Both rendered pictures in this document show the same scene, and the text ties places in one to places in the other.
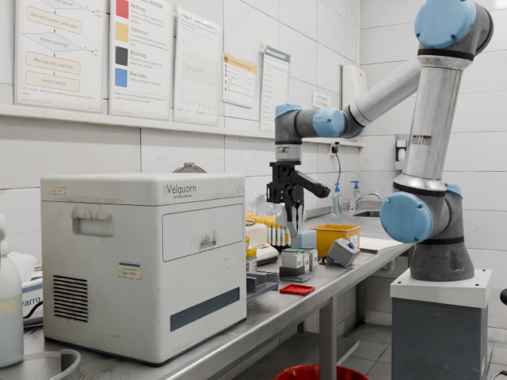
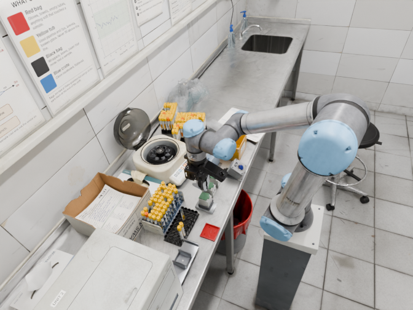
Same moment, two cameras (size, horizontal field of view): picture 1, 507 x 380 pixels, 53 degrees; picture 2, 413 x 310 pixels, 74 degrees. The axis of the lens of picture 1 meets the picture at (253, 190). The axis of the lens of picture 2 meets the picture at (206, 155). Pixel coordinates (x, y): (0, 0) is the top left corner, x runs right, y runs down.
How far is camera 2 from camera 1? 0.97 m
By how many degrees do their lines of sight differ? 41
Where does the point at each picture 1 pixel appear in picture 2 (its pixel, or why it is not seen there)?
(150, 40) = (59, 30)
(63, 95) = (9, 136)
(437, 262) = not seen: hidden behind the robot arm
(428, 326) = (283, 248)
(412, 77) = (291, 127)
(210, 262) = not seen: outside the picture
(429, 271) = not seen: hidden behind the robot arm
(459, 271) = (304, 227)
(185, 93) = (106, 47)
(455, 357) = (295, 259)
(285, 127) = (192, 145)
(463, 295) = (304, 248)
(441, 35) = (321, 169)
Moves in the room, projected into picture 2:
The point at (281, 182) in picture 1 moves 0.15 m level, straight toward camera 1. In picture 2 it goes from (193, 167) to (193, 197)
